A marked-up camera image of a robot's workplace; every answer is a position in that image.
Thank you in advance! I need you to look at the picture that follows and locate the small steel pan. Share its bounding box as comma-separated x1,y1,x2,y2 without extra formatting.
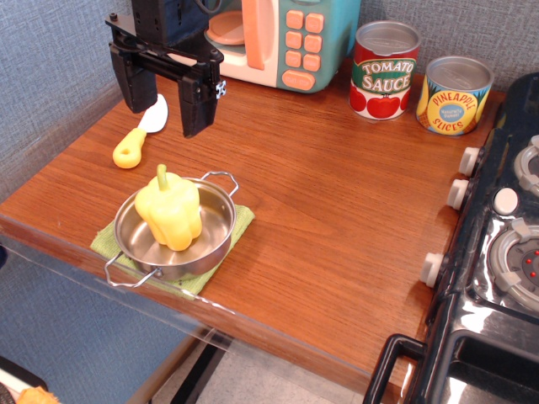
104,166,239,288

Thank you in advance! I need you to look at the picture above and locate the white stove knob middle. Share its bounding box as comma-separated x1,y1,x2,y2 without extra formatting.
446,179,469,210

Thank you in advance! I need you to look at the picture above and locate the pineapple slices can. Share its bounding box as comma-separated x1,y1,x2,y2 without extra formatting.
416,56,494,136

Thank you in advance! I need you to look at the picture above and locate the tomato sauce can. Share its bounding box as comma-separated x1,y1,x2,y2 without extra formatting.
349,20,421,120

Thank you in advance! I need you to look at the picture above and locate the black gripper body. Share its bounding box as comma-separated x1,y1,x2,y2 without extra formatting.
105,1,226,99

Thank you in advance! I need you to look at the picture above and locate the black toy stove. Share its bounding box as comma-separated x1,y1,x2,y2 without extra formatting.
364,73,538,403

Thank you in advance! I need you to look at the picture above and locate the white stove knob bottom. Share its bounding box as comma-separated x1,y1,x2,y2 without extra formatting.
419,252,445,288

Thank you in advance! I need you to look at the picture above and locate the yellow toy bell pepper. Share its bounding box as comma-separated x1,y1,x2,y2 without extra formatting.
135,163,202,252

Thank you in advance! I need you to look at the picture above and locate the yellow handled toy knife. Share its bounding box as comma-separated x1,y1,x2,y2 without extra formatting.
112,93,168,169

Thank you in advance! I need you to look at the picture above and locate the green cloth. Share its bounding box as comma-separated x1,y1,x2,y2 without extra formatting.
90,205,255,295

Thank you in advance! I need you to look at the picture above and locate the white stove knob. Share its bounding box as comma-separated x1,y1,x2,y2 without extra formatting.
446,179,469,210
459,147,481,177
419,252,445,288

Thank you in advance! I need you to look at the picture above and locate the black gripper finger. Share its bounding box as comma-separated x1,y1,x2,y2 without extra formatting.
109,43,157,114
179,76,218,138

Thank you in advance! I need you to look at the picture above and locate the toy microwave oven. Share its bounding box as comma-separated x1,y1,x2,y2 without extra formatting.
205,0,361,93

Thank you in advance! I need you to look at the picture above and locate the white stove knob top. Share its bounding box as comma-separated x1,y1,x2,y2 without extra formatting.
459,147,481,177

